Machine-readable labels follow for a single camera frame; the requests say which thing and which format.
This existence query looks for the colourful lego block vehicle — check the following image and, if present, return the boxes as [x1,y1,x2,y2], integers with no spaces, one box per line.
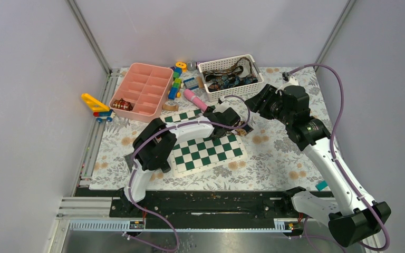
[168,62,187,100]

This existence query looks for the blue grey lego brick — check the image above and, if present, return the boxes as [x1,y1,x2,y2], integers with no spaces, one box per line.
[184,77,199,90]

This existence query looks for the wooden rectangular block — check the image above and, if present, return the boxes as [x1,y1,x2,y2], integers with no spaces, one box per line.
[196,76,204,89]

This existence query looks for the rolled red patterned tie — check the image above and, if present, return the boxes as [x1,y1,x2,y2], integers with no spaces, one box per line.
[112,99,133,111]

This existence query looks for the white perforated plastic basket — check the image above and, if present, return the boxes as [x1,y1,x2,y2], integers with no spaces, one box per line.
[198,54,264,102]

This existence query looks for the wooden arch block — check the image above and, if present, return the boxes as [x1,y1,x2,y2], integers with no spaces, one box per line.
[162,102,179,111]

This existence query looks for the pink divided organizer tray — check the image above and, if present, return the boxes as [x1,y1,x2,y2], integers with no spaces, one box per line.
[109,63,173,123]

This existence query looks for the grey lego baseplate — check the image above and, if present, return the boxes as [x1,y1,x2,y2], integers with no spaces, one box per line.
[124,153,133,173]

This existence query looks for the purple glitter microphone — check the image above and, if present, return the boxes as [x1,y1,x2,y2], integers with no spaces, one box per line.
[186,61,197,71]

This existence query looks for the small teal block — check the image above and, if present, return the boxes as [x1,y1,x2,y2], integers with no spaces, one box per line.
[315,180,328,191]

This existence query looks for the blue patterned tie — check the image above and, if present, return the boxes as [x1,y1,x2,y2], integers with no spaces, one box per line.
[208,74,258,92]

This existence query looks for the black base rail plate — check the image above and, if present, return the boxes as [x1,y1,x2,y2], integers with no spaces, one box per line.
[109,189,334,230]

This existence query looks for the green white chessboard mat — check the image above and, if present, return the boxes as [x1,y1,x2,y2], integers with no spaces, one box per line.
[162,101,248,178]

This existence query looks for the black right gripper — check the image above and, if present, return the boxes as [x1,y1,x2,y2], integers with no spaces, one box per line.
[244,83,293,125]

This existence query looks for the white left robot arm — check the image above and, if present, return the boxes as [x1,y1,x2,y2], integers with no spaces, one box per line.
[122,107,240,217]

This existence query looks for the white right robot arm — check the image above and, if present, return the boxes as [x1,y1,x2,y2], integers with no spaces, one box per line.
[245,76,391,247]

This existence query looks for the brown floral patterned tie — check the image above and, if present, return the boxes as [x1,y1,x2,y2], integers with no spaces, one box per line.
[227,125,253,137]

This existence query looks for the yellow toy crane car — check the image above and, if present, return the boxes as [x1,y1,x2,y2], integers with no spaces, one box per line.
[81,93,115,123]

